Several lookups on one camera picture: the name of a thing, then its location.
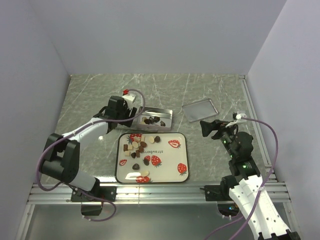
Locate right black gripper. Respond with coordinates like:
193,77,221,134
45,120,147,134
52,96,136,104
199,119,239,158

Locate silver tin lid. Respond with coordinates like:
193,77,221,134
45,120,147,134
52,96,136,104
182,98,219,123

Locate metal serving tongs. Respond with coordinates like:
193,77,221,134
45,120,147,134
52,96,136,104
116,107,159,132

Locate silver rectangular tin box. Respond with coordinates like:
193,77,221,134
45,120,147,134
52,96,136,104
136,107,173,132

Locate dark heart chocolate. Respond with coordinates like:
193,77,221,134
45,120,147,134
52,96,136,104
132,163,140,171

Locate white oval chocolate front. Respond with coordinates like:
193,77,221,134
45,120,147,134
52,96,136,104
140,170,150,177

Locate white oval chocolate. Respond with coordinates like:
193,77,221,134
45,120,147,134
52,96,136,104
132,141,139,149
140,170,150,177

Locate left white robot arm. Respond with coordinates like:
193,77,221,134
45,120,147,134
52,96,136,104
36,93,137,201

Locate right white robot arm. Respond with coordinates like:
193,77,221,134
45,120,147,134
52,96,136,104
200,117,300,240

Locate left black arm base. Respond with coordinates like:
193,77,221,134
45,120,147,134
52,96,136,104
70,186,117,222

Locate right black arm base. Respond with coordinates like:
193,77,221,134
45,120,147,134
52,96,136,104
200,185,240,220

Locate brown square chocolate left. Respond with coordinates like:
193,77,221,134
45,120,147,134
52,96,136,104
123,144,128,152

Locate white oval chocolate centre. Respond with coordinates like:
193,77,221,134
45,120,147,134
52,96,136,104
132,141,139,149

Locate brown round chocolate cup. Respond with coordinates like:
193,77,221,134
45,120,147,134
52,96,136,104
140,141,147,148

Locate white square chocolate left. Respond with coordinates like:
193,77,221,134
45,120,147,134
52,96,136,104
124,150,131,157

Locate brown rectangular chocolate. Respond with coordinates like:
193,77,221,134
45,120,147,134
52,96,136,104
135,150,140,158

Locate dark round chocolate right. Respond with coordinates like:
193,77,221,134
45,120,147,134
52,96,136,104
154,136,161,143

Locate white strawberry pattern tray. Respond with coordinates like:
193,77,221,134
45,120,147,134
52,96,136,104
114,132,190,184

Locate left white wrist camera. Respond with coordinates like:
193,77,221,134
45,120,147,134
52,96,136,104
122,89,136,105

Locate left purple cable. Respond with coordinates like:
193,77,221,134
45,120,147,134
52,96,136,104
36,88,147,223

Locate purple cable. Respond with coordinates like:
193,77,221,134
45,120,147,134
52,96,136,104
36,88,147,223
202,113,279,240

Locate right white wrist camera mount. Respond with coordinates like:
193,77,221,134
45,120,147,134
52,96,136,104
226,111,247,128

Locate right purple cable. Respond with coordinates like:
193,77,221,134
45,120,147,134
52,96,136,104
202,113,279,240

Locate aluminium frame rail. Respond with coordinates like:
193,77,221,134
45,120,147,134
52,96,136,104
26,181,292,206

